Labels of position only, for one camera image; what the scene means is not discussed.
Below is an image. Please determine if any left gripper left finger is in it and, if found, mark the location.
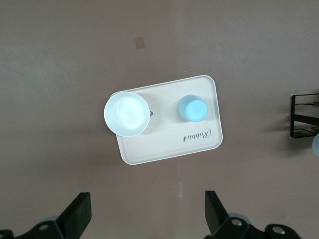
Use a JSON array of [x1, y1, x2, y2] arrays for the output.
[[29, 191, 92, 239]]

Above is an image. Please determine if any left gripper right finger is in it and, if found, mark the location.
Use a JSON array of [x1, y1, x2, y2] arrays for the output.
[[204, 190, 252, 239]]

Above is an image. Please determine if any light blue cup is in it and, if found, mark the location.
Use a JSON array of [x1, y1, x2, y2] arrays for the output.
[[177, 94, 209, 123]]

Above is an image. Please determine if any cream plastic tray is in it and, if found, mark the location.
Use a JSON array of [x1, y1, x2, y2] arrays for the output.
[[109, 74, 223, 167]]

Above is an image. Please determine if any white bowl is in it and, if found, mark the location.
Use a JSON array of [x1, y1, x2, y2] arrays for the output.
[[103, 91, 151, 137]]

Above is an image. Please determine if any grey cup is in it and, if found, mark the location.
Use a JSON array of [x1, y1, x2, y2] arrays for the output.
[[312, 132, 319, 158]]

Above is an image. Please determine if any black wire cup rack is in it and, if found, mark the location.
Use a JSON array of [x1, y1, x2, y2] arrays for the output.
[[290, 92, 319, 138]]

